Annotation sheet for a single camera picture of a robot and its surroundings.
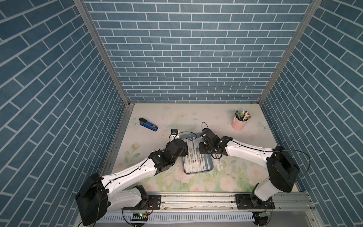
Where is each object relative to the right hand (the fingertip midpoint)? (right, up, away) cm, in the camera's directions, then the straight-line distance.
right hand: (200, 149), depth 87 cm
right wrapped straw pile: (+12, -10, -1) cm, 15 cm away
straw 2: (-2, -5, +3) cm, 6 cm away
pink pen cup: (+28, +14, +13) cm, 34 cm away
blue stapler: (-40, +15, +16) cm, 46 cm away
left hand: (-9, +4, -7) cm, 12 cm away
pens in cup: (+31, +20, +12) cm, 39 cm away
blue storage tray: (+4, -9, 0) cm, 10 cm away
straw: (-5, -5, +2) cm, 7 cm away
